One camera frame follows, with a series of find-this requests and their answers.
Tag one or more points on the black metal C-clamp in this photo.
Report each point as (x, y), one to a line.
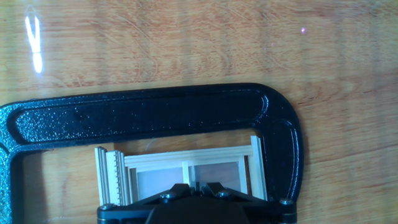
(140, 115)

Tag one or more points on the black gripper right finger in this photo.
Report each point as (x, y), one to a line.
(248, 207)

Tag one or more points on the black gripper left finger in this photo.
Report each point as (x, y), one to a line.
(149, 202)

